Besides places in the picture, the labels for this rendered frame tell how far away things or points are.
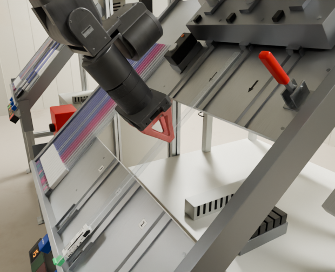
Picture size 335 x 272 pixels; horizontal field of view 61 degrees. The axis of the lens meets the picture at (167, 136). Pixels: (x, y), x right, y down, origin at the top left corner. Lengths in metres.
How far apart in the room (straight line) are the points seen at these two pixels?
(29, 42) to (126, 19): 3.97
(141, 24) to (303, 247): 0.63
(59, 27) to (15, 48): 4.01
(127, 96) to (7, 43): 3.99
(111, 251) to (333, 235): 0.58
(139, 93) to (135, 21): 0.10
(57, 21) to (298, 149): 0.35
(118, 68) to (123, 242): 0.28
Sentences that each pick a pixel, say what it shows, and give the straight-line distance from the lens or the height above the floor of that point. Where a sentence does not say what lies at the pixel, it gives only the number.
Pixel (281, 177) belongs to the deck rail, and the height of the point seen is 0.93.
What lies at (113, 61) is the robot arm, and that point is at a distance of 0.42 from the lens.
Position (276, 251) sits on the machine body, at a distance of 0.78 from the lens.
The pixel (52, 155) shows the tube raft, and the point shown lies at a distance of 0.89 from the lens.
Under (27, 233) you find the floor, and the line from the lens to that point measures 1.92.
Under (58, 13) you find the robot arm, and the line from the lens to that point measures 0.39.
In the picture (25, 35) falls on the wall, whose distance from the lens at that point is 4.38.
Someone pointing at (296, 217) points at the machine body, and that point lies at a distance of 0.91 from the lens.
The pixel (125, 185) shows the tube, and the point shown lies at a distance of 0.52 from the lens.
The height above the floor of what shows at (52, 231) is 0.74.
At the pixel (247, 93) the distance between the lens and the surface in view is 0.51.
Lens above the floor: 1.12
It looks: 21 degrees down
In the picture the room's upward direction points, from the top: straight up
